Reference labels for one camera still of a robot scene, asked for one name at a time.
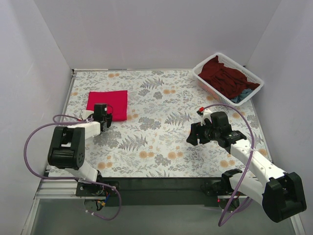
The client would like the bright red t shirt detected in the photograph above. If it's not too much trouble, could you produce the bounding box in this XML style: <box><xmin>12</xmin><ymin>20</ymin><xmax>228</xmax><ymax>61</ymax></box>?
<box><xmin>86</xmin><ymin>90</ymin><xmax>128</xmax><ymax>122</ymax></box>

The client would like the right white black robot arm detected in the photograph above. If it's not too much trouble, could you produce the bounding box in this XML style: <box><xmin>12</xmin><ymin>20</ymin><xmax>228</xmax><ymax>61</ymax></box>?
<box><xmin>186</xmin><ymin>108</ymin><xmax>307</xmax><ymax>223</ymax></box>

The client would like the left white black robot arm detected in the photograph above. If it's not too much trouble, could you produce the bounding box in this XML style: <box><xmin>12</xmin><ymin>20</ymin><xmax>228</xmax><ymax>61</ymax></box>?
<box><xmin>47</xmin><ymin>103</ymin><xmax>112</xmax><ymax>196</ymax></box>

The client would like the blue grey cloth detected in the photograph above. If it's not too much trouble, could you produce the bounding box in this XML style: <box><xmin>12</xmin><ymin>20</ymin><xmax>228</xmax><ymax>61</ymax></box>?
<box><xmin>231</xmin><ymin>89</ymin><xmax>253</xmax><ymax>103</ymax></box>

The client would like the floral patterned table mat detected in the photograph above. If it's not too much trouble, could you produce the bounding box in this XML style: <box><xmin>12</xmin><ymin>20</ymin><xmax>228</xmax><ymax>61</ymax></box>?
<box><xmin>65</xmin><ymin>70</ymin><xmax>270</xmax><ymax>177</ymax></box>

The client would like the dark maroon t shirt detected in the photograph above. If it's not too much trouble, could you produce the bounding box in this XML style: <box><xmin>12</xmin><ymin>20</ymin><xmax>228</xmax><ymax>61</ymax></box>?
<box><xmin>199</xmin><ymin>55</ymin><xmax>259</xmax><ymax>99</ymax></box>

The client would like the white plastic laundry basket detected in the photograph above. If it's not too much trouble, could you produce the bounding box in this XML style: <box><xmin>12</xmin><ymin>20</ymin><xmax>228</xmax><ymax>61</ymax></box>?
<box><xmin>192</xmin><ymin>52</ymin><xmax>264</xmax><ymax>106</ymax></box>

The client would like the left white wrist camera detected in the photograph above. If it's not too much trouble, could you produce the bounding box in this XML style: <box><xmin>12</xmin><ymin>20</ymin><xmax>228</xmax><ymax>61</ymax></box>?
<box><xmin>81</xmin><ymin>110</ymin><xmax>94</xmax><ymax>119</ymax></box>

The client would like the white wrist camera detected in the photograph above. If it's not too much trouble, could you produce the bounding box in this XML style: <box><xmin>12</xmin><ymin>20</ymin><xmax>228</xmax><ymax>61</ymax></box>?
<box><xmin>197</xmin><ymin>107</ymin><xmax>212</xmax><ymax>126</ymax></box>
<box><xmin>81</xmin><ymin>110</ymin><xmax>94</xmax><ymax>119</ymax></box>

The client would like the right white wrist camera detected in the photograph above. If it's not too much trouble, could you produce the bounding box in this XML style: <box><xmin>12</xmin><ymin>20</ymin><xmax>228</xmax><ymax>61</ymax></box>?
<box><xmin>197</xmin><ymin>107</ymin><xmax>212</xmax><ymax>126</ymax></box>

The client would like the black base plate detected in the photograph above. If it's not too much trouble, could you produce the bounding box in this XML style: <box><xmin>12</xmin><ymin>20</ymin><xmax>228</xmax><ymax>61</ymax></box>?
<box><xmin>75</xmin><ymin>176</ymin><xmax>251</xmax><ymax>208</ymax></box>

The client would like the aluminium frame rail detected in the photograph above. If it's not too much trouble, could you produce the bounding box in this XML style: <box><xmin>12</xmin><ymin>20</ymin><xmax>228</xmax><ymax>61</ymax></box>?
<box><xmin>22</xmin><ymin>181</ymin><xmax>305</xmax><ymax>235</ymax></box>

